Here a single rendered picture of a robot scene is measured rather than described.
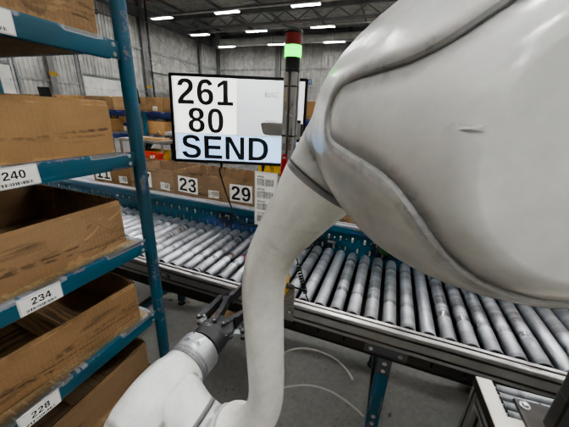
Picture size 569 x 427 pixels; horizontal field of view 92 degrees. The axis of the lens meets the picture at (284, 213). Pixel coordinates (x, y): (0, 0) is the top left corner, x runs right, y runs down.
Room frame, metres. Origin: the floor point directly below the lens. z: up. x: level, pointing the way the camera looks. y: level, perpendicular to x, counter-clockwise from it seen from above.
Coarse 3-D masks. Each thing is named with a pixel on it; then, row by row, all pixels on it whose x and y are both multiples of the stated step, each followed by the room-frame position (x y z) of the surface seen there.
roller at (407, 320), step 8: (400, 264) 1.24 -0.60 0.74; (400, 272) 1.17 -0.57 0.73; (408, 272) 1.15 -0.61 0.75; (400, 280) 1.10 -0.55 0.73; (408, 280) 1.08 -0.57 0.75; (400, 288) 1.04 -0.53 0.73; (408, 288) 1.02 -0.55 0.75; (400, 296) 0.99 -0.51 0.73; (408, 296) 0.96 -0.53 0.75; (400, 304) 0.94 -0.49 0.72; (408, 304) 0.90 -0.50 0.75; (408, 312) 0.86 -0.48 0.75; (408, 320) 0.81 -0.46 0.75; (408, 328) 0.79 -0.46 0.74
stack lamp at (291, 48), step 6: (288, 36) 0.90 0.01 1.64; (294, 36) 0.90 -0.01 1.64; (300, 36) 0.90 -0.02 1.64; (288, 42) 0.90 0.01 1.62; (294, 42) 0.90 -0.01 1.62; (300, 42) 0.90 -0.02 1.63; (288, 48) 0.90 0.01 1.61; (294, 48) 0.90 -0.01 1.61; (300, 48) 0.91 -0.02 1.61; (288, 54) 0.90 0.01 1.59; (294, 54) 0.90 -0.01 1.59; (300, 54) 0.91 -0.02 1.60
